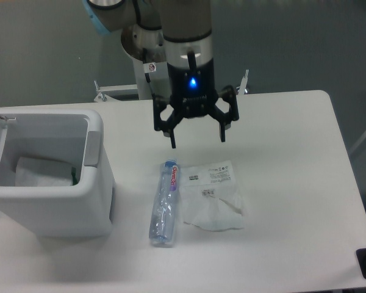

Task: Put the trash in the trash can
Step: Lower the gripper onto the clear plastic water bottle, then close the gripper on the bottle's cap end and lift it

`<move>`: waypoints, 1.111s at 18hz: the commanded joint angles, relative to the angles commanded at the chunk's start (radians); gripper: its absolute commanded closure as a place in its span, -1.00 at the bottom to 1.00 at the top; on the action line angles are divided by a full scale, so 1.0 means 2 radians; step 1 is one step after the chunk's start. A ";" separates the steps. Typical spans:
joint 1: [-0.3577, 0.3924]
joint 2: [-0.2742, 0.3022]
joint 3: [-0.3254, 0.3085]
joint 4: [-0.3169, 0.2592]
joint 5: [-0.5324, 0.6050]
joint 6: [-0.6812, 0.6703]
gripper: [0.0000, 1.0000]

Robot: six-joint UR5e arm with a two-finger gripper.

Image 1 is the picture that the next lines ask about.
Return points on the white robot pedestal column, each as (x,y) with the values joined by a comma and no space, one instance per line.
(146,50)

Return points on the white paper in trash can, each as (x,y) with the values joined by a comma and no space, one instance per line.
(35,172)

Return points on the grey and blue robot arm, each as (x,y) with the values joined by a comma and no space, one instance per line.
(173,42)

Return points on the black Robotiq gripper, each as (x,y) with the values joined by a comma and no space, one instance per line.
(192,88)

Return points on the white pedestal base frame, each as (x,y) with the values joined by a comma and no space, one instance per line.
(130,92)

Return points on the green item in trash can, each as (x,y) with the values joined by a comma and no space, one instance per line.
(73,175)

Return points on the white open trash can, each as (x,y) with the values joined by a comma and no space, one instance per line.
(66,135)

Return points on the clear plastic water bottle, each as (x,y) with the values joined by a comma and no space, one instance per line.
(161,228)

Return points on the clear plastic packaging bag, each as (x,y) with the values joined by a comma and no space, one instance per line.
(210,198)

